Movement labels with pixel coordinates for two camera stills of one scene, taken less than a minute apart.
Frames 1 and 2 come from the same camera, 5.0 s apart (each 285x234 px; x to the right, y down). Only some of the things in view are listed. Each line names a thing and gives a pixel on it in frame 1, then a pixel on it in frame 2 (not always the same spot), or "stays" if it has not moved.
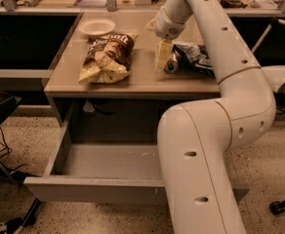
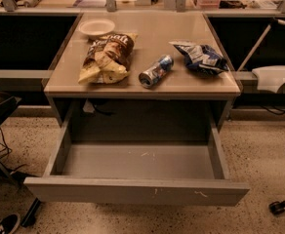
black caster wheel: (278, 207) stays
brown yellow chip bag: (108, 58) stays
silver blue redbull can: (172, 64) → (147, 78)
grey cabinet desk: (115, 70) stays
